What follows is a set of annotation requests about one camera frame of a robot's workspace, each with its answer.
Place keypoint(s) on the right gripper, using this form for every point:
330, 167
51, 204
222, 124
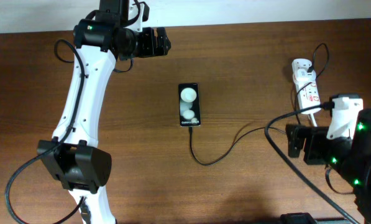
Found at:
314, 136

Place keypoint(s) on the white power strip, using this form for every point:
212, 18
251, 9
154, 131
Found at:
307, 93

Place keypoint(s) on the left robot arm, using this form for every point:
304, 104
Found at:
111, 33

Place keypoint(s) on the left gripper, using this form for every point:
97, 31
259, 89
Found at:
148, 49

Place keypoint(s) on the white charger plug adapter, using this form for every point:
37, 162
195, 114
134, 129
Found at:
303, 76

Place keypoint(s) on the black smartphone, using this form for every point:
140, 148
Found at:
189, 105

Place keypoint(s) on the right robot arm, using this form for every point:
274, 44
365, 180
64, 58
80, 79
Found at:
349, 157

